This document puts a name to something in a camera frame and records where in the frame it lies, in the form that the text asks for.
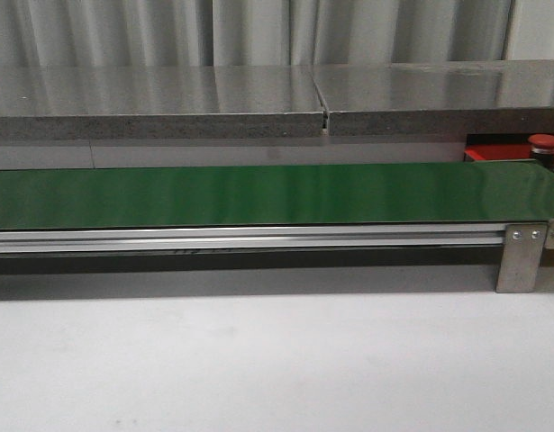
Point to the left grey stone slab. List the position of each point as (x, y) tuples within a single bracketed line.
[(117, 103)]

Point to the grey stone slab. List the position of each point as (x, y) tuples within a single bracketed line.
[(117, 103), (454, 98)]

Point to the red plastic tray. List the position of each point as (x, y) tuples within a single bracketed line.
[(498, 152)]

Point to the green conveyor belt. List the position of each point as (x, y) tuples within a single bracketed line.
[(139, 197)]

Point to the right grey stone slab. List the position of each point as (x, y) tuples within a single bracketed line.
[(454, 98)]

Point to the grey pleated curtain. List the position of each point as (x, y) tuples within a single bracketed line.
[(258, 33)]

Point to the aluminium conveyor side rail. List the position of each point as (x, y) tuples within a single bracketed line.
[(262, 237)]

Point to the steel conveyor support bracket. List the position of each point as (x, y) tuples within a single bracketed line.
[(523, 246)]

